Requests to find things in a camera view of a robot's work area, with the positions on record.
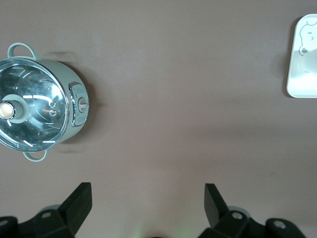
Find glass pot lid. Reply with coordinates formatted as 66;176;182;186
0;57;69;152

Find brown table cover mat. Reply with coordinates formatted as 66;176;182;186
0;0;317;238

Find grey electric pot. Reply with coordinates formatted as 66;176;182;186
0;42;90;162

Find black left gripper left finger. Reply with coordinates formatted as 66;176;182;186
0;182;94;238

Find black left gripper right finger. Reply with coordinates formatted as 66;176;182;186
198;183;306;238

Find white bear print tray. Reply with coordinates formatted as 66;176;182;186
286;14;317;98

